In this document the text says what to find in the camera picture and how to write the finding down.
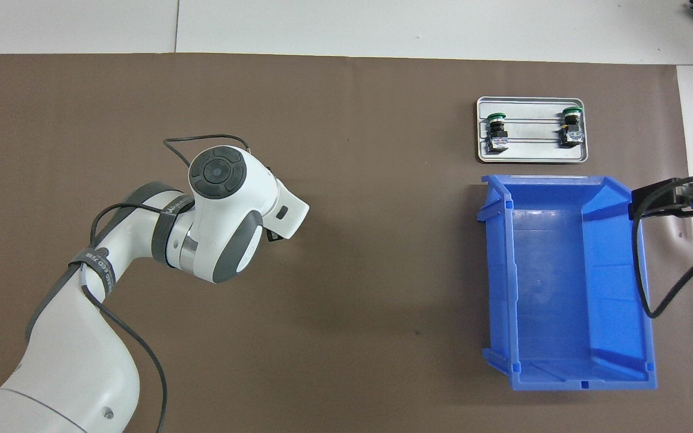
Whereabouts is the grey metal tray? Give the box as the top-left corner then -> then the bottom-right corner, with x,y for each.
476,96 -> 589,164

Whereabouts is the blue plastic storage bin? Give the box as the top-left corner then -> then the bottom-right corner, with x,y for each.
478,174 -> 658,392

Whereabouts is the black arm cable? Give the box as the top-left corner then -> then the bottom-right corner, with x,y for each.
79,134 -> 252,433
634,180 -> 693,319

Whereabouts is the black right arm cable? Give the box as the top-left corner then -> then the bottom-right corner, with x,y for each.
634,180 -> 693,319

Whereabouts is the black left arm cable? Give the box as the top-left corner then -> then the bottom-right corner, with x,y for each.
79,134 -> 252,433

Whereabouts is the brown paper table mat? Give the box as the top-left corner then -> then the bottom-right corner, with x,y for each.
0,53 -> 693,433

